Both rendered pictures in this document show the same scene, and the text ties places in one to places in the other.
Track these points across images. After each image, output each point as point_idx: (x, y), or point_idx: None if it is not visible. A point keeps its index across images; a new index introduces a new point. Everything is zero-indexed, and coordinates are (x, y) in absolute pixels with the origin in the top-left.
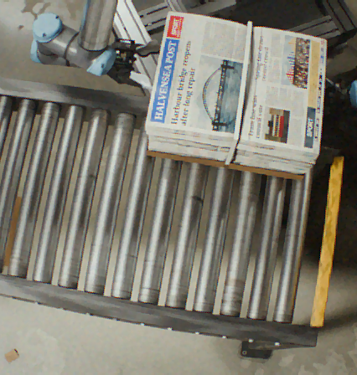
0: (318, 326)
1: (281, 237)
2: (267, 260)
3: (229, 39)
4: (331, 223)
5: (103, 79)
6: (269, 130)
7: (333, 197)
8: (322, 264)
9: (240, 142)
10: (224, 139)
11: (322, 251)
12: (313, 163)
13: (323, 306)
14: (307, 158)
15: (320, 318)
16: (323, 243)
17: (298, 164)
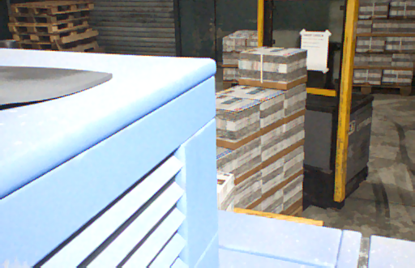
0: (323, 222)
1: None
2: None
3: None
4: (262, 213)
5: None
6: (217, 183)
7: (247, 210)
8: (284, 218)
9: (220, 195)
10: (217, 198)
11: (277, 218)
12: (234, 189)
13: (310, 219)
14: (233, 185)
15: (318, 221)
16: (272, 218)
17: (232, 197)
